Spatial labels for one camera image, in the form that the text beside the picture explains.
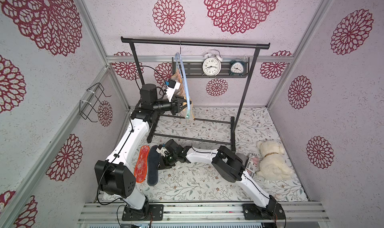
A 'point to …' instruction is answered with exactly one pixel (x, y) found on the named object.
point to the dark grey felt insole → (153, 158)
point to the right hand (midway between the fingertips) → (154, 167)
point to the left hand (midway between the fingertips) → (188, 102)
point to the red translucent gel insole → (141, 168)
